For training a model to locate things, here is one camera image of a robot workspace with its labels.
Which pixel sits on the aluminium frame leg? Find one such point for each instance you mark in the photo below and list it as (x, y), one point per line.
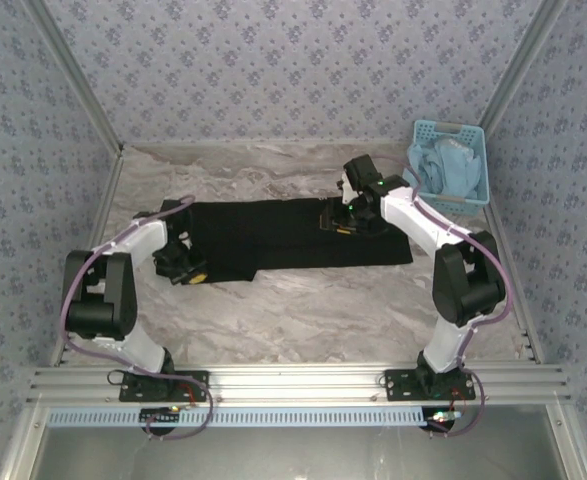
(570, 440)
(23, 440)

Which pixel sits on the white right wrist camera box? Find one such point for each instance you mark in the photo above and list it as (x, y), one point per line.
(345, 187)

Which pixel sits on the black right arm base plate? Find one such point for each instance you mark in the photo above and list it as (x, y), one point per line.
(398, 387)

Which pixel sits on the light blue plastic basket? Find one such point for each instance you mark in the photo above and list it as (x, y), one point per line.
(468, 132)

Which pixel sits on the aluminium corner post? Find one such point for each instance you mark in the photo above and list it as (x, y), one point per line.
(520, 62)
(79, 75)

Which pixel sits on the black floral print t-shirt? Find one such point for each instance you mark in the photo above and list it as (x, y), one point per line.
(273, 235)

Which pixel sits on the light blue t-shirt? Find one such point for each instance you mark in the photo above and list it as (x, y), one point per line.
(448, 170)

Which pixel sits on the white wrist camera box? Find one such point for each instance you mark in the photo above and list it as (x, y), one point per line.
(345, 187)
(186, 241)

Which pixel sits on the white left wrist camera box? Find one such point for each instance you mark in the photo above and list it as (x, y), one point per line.
(186, 241)

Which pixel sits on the grey metal lower panel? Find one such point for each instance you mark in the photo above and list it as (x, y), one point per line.
(298, 455)

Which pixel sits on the aluminium mounting rail beam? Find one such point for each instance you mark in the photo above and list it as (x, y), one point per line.
(298, 382)

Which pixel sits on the small black circuit board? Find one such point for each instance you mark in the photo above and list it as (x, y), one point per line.
(155, 415)
(440, 420)

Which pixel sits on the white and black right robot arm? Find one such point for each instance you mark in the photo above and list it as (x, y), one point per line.
(413, 215)

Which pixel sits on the aluminium table side rail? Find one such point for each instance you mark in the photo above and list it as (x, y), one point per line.
(90, 250)
(506, 256)

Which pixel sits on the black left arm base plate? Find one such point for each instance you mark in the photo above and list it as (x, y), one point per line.
(128, 392)

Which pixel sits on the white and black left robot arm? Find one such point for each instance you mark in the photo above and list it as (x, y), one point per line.
(143, 240)

